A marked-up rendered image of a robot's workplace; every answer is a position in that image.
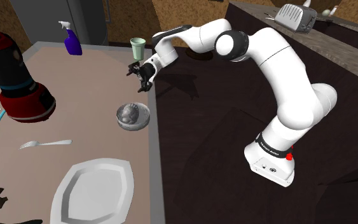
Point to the silver toaster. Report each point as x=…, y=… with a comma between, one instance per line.
x=295, y=17

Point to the dark robot stand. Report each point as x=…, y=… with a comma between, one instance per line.
x=228, y=173

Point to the red and black appliance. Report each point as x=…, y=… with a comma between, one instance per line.
x=14, y=83

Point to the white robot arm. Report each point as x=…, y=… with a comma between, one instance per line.
x=278, y=77

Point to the dark counter cabinet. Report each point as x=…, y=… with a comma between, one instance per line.
x=330, y=43

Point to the white bottle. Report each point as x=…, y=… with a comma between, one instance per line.
x=333, y=11

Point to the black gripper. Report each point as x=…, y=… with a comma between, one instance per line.
x=148, y=70

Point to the blue spray bottle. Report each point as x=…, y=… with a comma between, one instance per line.
x=72, y=42

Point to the white oval plate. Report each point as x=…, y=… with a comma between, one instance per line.
x=93, y=192

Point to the silver fork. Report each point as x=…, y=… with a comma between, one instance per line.
x=47, y=143

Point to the pale green cup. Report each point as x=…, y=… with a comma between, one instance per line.
x=138, y=48

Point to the pale green round object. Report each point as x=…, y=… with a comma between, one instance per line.
x=326, y=12

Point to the grey bowl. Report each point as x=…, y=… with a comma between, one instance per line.
x=133, y=116

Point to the grey refrigerator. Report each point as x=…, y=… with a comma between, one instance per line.
x=64, y=20

